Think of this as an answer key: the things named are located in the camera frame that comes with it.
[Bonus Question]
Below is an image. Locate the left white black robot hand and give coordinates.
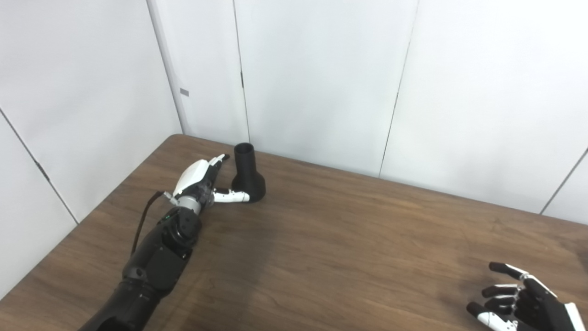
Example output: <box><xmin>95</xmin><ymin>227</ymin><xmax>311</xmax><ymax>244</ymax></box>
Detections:
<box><xmin>172</xmin><ymin>154</ymin><xmax>251</xmax><ymax>205</ymax></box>

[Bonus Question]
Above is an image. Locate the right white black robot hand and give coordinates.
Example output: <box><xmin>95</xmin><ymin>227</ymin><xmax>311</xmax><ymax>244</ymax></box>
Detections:
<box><xmin>466</xmin><ymin>262</ymin><xmax>588</xmax><ymax>331</ymax></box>

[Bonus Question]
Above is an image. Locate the black nozzle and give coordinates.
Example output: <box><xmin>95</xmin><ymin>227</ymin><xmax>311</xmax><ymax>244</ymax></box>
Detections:
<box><xmin>231</xmin><ymin>143</ymin><xmax>266</xmax><ymax>203</ymax></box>

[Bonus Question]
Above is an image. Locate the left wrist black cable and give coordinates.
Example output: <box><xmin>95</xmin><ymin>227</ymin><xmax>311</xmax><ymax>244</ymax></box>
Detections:
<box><xmin>130</xmin><ymin>191</ymin><xmax>179</xmax><ymax>256</ymax></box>

